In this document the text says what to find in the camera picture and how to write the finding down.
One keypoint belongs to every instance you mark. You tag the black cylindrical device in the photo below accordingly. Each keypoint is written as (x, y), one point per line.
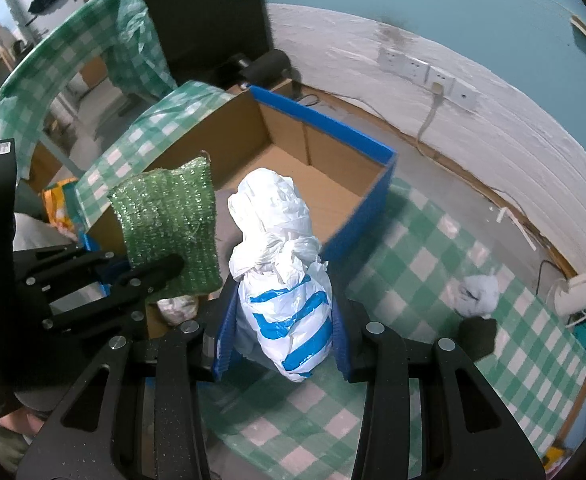
(270, 65)

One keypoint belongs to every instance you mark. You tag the white wall outlet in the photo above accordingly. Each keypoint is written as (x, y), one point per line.
(448, 80)
(416, 70)
(465, 94)
(391, 60)

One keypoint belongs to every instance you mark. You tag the green cloth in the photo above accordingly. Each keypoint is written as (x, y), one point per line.
(168, 210)

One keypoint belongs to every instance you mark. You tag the person's left forearm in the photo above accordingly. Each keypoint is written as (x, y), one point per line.
(8, 422)

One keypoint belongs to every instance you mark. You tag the white electric kettle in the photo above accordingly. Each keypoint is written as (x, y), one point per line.
(580, 292)

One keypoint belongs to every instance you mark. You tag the green checkered tablecloth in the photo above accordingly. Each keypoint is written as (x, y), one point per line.
(423, 265)

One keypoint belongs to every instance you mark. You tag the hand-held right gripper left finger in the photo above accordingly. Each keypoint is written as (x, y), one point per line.
(225, 340)

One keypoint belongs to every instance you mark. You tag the blue-edged cardboard box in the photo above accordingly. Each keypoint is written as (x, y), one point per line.
(298, 175)

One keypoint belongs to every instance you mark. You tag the translucent plastic bag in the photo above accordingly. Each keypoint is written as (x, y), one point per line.
(178, 310)

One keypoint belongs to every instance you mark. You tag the white blue-striped plastic bag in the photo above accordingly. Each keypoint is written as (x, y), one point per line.
(283, 310)

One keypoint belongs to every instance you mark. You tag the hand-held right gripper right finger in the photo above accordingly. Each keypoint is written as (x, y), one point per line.
(345, 355)

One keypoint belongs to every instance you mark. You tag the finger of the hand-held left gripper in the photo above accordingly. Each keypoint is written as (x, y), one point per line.
(123, 305)
(73, 267)

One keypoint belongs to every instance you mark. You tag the white tape strip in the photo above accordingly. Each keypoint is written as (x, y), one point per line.
(504, 215)

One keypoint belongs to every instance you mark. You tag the black sock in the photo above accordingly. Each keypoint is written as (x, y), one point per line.
(478, 337)

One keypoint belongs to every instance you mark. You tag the dark hanging cloth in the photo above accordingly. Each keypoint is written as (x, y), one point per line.
(203, 10)

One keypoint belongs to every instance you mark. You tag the green checkered plastic cover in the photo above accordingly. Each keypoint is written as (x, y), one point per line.
(73, 35)

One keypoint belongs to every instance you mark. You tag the yellow printed packet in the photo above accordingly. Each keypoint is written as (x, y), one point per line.
(58, 205)

